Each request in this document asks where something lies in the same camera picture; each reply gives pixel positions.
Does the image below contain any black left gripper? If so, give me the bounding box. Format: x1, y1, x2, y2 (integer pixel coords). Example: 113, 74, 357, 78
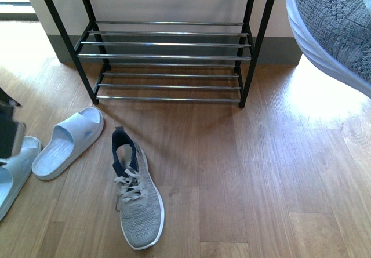
0, 89, 26, 159

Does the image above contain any light blue slide slipper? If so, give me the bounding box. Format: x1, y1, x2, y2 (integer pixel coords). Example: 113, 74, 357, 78
1, 136, 42, 220
32, 107, 104, 180

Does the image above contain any grey knit sneaker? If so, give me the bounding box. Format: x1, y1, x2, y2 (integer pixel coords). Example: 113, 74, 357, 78
112, 126, 165, 250
286, 0, 370, 96

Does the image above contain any black metal shoe rack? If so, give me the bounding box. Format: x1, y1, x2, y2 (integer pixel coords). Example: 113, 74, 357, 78
43, 0, 275, 107

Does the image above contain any dark window frame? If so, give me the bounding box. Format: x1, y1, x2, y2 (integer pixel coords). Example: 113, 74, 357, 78
1, 1, 39, 21

